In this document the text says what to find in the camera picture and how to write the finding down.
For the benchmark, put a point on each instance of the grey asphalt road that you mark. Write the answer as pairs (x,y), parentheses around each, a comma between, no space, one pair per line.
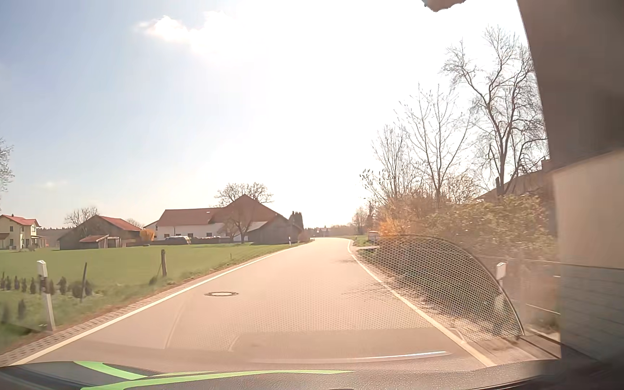
(301,303)

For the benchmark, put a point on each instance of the wooden fence post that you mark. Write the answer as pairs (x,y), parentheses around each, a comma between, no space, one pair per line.
(163,263)

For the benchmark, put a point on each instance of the green grass field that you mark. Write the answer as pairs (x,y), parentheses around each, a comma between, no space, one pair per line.
(122,265)

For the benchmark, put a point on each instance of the green hedge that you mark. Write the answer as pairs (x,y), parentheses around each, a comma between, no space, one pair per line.
(485,225)

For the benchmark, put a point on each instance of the dark barn with red roof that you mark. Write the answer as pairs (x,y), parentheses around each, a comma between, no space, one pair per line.
(101,232)

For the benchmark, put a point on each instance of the dark wooden barn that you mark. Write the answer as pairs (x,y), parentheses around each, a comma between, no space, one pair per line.
(275,231)

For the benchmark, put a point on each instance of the white farmhouse with red roof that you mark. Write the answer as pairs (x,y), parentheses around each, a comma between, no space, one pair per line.
(193,223)

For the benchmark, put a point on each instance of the grey building with pale wall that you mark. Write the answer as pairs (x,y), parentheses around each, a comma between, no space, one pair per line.
(607,206)

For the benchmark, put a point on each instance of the car's own bonnet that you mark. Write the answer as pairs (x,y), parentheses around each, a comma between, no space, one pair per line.
(268,377)

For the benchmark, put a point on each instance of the row of bare trees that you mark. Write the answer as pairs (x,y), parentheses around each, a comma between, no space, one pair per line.
(453,146)

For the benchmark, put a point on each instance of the thin dark post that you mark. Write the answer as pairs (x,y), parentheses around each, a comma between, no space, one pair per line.
(83,280)

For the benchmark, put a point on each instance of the cream house with red roof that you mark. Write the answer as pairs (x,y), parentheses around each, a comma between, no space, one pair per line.
(11,232)

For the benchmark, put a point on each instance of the row of small dark shrubs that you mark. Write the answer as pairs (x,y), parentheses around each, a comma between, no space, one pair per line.
(30,285)

